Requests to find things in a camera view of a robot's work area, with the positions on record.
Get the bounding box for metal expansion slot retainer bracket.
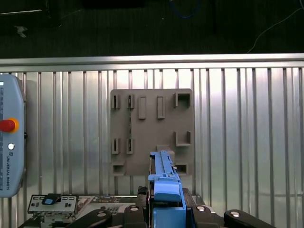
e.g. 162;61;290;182
27;193;80;216

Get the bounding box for grey parts rack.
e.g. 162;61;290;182
109;88;195;177

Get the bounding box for green RAM stick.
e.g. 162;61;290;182
127;95;134;154

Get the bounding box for pale blue teach pendant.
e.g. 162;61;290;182
0;74;27;198

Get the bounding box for black open PC case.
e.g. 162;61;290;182
18;194;148;228

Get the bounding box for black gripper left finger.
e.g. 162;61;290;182
67;186;149;228

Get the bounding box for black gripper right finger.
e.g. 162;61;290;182
182;189;271;228

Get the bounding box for white floor cable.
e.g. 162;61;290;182
247;8;304;54

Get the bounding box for blue floor cable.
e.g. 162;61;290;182
170;0;201;19

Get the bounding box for hard disk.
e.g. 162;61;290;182
147;150;197;228

